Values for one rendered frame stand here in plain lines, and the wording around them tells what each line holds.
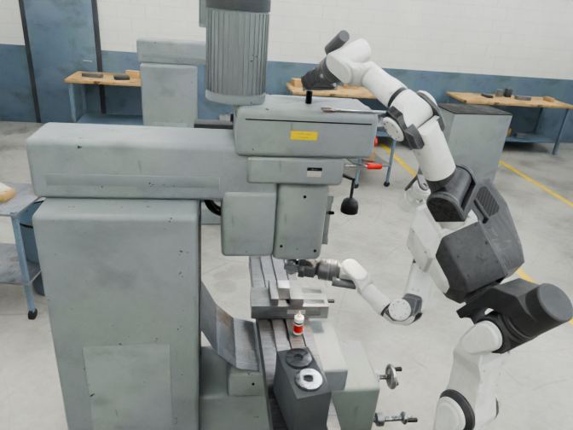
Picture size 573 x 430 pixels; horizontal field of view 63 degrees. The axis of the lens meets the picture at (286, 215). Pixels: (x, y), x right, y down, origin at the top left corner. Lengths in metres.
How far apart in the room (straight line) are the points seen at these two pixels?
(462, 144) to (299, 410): 5.01
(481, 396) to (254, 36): 1.33
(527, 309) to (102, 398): 1.49
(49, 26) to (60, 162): 6.84
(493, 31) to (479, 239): 8.03
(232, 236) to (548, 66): 8.93
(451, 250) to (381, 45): 7.27
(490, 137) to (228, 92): 5.16
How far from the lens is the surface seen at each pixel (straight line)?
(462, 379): 1.71
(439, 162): 1.34
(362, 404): 2.27
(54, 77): 8.53
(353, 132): 1.59
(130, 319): 1.75
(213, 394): 2.10
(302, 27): 8.24
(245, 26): 1.51
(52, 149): 1.64
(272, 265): 2.55
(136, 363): 1.87
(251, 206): 1.63
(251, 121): 1.52
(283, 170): 1.59
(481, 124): 6.28
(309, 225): 1.72
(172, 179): 1.60
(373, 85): 1.33
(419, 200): 1.67
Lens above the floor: 2.22
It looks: 25 degrees down
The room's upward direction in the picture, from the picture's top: 5 degrees clockwise
